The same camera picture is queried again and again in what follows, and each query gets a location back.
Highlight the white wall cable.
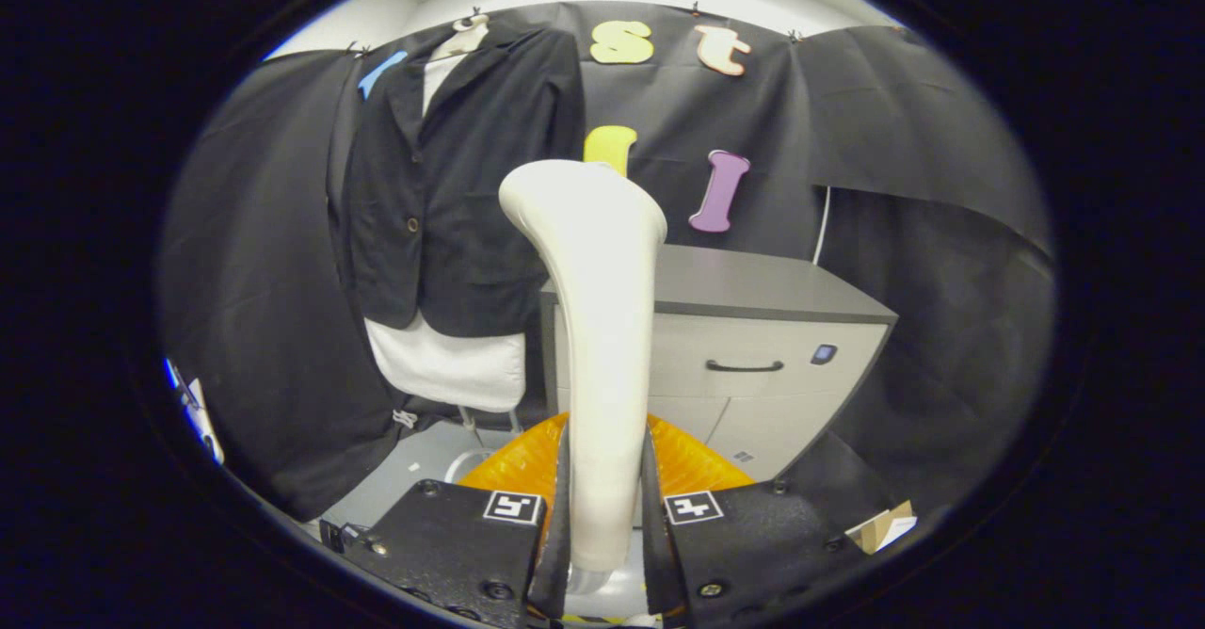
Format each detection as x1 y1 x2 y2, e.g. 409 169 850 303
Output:
813 186 833 266

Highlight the black blazer jacket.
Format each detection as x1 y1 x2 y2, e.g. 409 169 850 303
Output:
328 24 586 340

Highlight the brown cardboard piece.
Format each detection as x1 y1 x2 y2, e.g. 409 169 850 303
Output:
845 500 919 555

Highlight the small black device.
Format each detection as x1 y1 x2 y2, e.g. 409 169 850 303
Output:
318 519 370 555

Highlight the white garment steamer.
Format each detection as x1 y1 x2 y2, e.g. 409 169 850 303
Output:
499 159 668 597

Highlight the black backdrop cloth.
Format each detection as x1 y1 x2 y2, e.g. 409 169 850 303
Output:
158 0 1055 522

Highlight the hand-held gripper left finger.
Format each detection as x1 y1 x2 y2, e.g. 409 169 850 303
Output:
341 412 571 629

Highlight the blue white object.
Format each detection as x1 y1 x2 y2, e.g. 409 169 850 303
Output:
165 356 227 465

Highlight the cream clothes hanger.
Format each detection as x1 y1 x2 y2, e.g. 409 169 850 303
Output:
442 12 492 60

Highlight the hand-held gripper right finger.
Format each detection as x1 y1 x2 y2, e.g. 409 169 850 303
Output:
643 412 872 629

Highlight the grey cabinet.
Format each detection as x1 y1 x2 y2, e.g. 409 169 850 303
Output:
538 243 898 481

